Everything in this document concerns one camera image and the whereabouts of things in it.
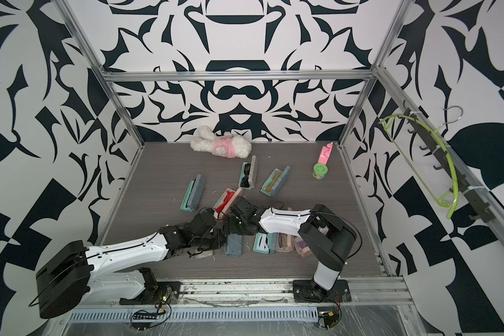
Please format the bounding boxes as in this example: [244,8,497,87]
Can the black wall hook rail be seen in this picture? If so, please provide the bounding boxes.
[403,102,496,223]

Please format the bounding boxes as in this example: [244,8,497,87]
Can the pink case red glasses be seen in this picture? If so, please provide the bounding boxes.
[213,188,243,221]

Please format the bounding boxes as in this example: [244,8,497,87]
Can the green clothes hanger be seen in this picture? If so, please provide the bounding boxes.
[379,112,461,219]

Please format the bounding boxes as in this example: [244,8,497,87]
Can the pink case brown glasses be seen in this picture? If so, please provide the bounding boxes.
[275,233,295,253]

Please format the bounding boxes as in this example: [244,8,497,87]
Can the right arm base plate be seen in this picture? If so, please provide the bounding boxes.
[292,279,352,303]

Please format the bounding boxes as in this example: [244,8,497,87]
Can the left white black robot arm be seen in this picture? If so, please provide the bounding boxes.
[32,209,229,319]

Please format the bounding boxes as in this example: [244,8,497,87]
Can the pink case purple glasses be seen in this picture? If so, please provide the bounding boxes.
[293,237,312,258]

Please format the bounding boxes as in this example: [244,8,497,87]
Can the white plush toy pink shirt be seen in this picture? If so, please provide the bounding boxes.
[190,125,252,158]

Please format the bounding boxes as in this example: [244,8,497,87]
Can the grey case gold glasses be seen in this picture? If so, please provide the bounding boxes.
[260,165,291,197]

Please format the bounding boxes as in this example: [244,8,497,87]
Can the pink bottle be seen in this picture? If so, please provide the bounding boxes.
[317,142,334,165]

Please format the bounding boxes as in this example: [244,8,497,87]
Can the black connector box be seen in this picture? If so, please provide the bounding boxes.
[317,311,341,330]

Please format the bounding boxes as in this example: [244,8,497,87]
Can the grey case far left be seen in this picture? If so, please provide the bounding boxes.
[180,174,206,212]

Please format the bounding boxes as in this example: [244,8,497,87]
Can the grey case tortoise sunglasses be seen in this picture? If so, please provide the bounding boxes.
[223,234,243,257]

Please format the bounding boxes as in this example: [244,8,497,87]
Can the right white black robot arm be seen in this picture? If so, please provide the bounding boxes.
[224,197,359,293]

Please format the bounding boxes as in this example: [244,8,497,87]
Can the grey case black sunglasses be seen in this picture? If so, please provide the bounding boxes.
[239,155,258,189]

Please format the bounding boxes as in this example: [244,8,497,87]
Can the black usb hub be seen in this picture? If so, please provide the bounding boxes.
[130,309,160,330]

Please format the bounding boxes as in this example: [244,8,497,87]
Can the grey case white sunglasses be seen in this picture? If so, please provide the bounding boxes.
[253,233,277,254]

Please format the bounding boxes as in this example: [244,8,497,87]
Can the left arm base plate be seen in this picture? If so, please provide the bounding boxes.
[119,281,182,306]

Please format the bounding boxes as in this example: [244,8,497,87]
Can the green lidded jar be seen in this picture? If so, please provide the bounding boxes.
[312,163,328,180]

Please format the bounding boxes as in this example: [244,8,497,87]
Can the beige case yellow glasses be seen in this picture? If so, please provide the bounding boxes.
[195,251,214,259]

